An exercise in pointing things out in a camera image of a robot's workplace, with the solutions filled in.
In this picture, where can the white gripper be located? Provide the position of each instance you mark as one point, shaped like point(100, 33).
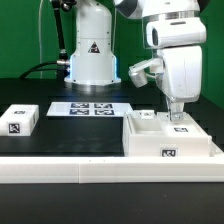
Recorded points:
point(177, 43)

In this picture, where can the white cabinet door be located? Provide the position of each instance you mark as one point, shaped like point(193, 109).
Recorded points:
point(187, 127)
point(144, 114)

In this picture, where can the white cabinet body box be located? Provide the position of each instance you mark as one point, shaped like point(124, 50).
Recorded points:
point(146, 138)

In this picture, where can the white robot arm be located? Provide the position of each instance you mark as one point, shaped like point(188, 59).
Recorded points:
point(93, 63)

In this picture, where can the white cabinet top block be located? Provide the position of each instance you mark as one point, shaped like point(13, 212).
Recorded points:
point(19, 120)

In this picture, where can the white base tag plate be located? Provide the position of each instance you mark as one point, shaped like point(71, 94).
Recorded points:
point(88, 109)

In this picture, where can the white L-shaped fence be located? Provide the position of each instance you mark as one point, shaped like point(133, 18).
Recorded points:
point(112, 169)

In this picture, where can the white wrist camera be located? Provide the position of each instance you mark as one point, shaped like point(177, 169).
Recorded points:
point(142, 71)

